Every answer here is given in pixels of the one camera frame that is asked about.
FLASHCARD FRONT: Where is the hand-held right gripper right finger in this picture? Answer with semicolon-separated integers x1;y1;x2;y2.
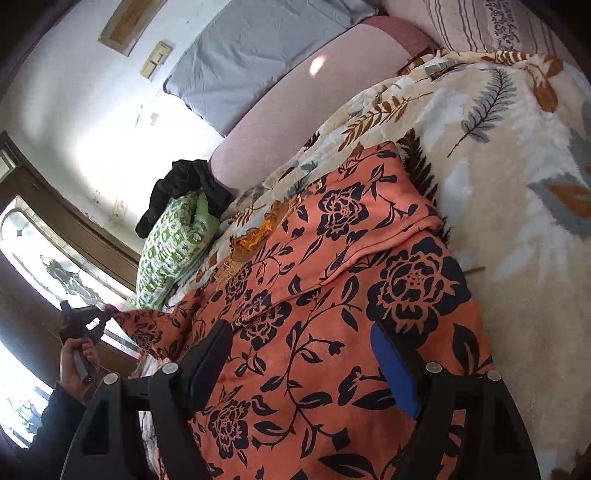
369;323;542;480

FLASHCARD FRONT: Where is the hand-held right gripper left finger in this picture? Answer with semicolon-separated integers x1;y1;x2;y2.
58;320;233;480

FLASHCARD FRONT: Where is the orange floral garment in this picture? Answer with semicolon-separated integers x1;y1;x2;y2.
113;141;497;480

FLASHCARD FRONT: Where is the person's left forearm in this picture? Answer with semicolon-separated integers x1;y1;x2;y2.
28;381;93;468

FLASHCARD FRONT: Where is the person's left hand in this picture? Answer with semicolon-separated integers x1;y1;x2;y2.
59;339;100;403

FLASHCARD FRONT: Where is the green checkered pillow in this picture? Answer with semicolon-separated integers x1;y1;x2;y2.
136;191;221;310

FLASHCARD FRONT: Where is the wooden framed window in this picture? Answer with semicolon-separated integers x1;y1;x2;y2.
0;131;139;448

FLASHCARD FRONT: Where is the black cloth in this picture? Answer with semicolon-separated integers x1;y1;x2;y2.
135;159;234;239

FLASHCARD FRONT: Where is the leaf print fleece blanket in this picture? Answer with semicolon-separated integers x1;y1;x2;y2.
139;48;591;480

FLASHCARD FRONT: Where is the pink padded headboard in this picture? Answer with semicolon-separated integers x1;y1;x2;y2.
209;16;439;195

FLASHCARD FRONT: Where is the grey pillow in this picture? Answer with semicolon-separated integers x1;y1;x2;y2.
163;0;382;138

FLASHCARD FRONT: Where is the striped pillow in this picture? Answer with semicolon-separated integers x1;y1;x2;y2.
383;0;568;58

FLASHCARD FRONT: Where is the wall light switch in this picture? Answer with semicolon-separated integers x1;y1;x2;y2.
140;41;174;81

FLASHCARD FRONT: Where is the framed wall picture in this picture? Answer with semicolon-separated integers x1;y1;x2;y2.
98;0;168;57

